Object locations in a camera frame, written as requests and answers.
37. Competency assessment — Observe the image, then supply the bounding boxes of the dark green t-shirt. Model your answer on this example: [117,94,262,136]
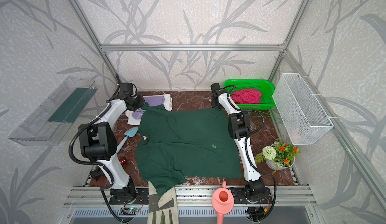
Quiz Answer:
[135,104,243,195]

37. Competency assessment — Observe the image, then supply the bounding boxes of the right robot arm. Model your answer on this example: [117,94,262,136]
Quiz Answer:
[211,83,277,208]

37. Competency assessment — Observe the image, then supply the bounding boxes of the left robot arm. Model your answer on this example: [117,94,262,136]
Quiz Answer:
[68,74,145,204]

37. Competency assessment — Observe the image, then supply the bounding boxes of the pink crumpled t-shirt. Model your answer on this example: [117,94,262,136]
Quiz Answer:
[231,89,262,104]

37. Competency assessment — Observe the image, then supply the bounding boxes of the light blue garden trowel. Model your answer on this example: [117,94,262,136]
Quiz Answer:
[116,127,139,154]

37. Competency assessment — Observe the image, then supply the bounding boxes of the green plastic basket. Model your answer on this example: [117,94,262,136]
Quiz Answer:
[224,79,275,110]

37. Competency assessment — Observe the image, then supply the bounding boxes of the red spray bottle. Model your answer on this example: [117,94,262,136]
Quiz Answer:
[119,157,127,166]

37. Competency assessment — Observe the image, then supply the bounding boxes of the potted artificial flowers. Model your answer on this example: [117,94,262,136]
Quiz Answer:
[254,139,301,174]

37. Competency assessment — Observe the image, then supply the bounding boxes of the pink watering can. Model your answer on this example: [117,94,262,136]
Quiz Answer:
[212,181,234,224]

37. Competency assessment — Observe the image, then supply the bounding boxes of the beige gardening glove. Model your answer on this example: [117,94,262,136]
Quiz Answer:
[147,182,179,224]

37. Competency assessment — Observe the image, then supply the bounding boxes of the clear plastic wall shelf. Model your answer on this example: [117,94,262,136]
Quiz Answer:
[9,77,98,147]

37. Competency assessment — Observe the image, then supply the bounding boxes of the white wire mesh basket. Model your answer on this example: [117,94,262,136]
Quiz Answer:
[272,73,334,146]

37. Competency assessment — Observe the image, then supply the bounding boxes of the aluminium frame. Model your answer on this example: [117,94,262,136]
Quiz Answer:
[57,0,386,224]

